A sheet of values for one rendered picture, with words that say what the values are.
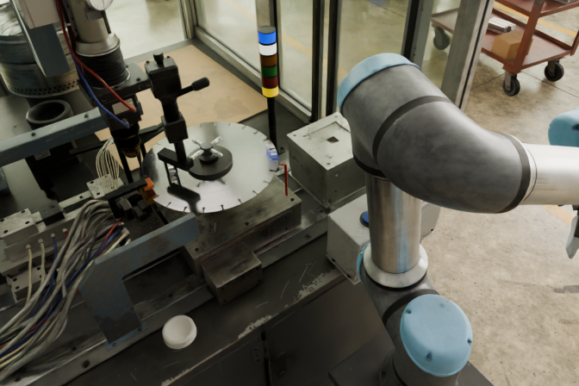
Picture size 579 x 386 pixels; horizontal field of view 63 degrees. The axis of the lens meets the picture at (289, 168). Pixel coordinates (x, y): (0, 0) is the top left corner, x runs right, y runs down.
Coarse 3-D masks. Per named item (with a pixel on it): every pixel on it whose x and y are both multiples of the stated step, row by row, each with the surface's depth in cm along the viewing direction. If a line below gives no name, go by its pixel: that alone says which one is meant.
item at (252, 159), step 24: (168, 144) 118; (192, 144) 118; (216, 144) 118; (240, 144) 118; (264, 144) 117; (144, 168) 112; (240, 168) 111; (264, 168) 111; (168, 192) 105; (192, 192) 105; (216, 192) 105; (240, 192) 105
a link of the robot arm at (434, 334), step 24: (408, 312) 79; (432, 312) 79; (456, 312) 79; (408, 336) 76; (432, 336) 76; (456, 336) 76; (408, 360) 78; (432, 360) 74; (456, 360) 74; (408, 384) 82; (432, 384) 79
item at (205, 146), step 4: (220, 136) 112; (192, 140) 111; (196, 140) 111; (216, 140) 111; (220, 140) 112; (196, 144) 111; (200, 144) 110; (204, 144) 109; (208, 144) 109; (212, 144) 110; (204, 148) 108; (208, 148) 108; (212, 148) 109; (200, 152) 108; (204, 152) 109; (208, 152) 109; (212, 152) 108; (216, 152) 108; (192, 156) 107; (196, 156) 107; (204, 156) 110; (208, 156) 110; (212, 156) 110; (220, 156) 107
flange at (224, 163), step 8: (192, 152) 114; (224, 152) 114; (200, 160) 110; (208, 160) 109; (216, 160) 111; (224, 160) 111; (232, 160) 112; (192, 168) 110; (200, 168) 110; (208, 168) 109; (216, 168) 110; (224, 168) 110; (200, 176) 109; (208, 176) 108; (216, 176) 109
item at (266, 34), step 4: (260, 28) 119; (264, 28) 119; (268, 28) 119; (272, 28) 119; (260, 32) 118; (264, 32) 118; (268, 32) 118; (272, 32) 118; (260, 36) 118; (264, 36) 118; (268, 36) 118; (272, 36) 118; (260, 40) 119; (264, 40) 119; (268, 40) 119; (272, 40) 119; (264, 44) 119; (268, 44) 119
